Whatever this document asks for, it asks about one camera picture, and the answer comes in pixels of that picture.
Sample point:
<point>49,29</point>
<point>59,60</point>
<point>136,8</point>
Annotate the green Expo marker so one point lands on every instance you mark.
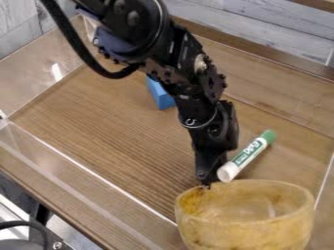
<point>231,168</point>

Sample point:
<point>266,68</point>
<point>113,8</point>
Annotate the clear acrylic corner bracket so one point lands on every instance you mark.
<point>89,25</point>

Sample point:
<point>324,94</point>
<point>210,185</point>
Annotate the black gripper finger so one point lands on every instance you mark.
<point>208,159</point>

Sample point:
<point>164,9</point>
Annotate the blue foam block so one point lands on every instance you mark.
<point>163,100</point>

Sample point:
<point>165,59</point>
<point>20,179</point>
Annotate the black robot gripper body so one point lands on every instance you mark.
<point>211,124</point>

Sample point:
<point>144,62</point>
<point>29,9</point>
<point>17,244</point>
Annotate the brown wooden bowl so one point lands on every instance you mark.
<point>246,215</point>

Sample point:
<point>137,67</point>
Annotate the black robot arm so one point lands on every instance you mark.
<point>137,35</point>

